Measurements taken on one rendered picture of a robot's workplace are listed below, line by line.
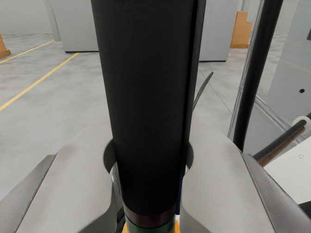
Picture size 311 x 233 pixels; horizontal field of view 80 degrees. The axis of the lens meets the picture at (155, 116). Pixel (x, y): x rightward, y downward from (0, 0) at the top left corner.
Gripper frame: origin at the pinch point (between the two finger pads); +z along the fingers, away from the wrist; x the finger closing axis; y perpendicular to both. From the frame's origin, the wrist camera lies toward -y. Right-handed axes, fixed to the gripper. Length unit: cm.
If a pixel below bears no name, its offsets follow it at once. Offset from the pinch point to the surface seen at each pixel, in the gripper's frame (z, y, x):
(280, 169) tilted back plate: 21.3, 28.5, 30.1
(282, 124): 73, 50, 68
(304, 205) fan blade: 4.0, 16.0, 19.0
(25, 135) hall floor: 194, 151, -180
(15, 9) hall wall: 1183, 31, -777
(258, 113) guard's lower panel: 96, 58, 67
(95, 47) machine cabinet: 692, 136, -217
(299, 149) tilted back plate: 23.1, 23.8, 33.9
